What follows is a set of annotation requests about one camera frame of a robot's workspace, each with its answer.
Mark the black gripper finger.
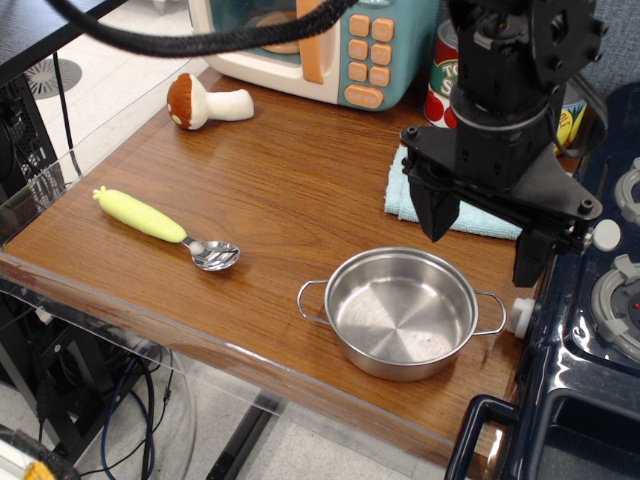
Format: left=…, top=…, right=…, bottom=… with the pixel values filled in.
left=409, top=172, right=460, bottom=242
left=513, top=228, right=554, bottom=287

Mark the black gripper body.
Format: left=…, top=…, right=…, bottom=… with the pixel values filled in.
left=400, top=96, right=602, bottom=254

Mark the small steel pan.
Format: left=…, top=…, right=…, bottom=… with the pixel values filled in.
left=320, top=247, right=483, bottom=382

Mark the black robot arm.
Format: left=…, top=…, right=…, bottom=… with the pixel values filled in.
left=401, top=1, right=608, bottom=287

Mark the light blue folded cloth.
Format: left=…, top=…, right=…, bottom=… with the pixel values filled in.
left=384, top=145, right=522, bottom=240

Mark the tomato sauce can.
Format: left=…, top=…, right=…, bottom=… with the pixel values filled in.
left=424, top=20, right=458, bottom=128

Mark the pineapple slices can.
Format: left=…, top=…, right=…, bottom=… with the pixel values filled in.
left=554, top=84, right=587, bottom=158

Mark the toy microwave oven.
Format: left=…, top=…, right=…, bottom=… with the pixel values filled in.
left=205, top=1, right=439, bottom=111

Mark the dark blue toy stove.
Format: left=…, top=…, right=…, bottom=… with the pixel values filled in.
left=446, top=84, right=639, bottom=479

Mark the plush mushroom toy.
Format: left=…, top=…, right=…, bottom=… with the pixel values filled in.
left=166, top=73, right=255, bottom=130

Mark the black table leg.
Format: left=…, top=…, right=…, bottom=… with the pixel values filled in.
left=205, top=406, right=272, bottom=480

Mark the black side desk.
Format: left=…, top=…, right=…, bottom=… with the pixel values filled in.
left=0, top=0, right=129, bottom=86

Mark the yellow handled spoon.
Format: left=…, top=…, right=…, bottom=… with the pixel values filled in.
left=92, top=186, right=241, bottom=272

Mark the blue floor cable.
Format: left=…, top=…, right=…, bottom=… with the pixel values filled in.
left=99, top=357, right=156, bottom=480

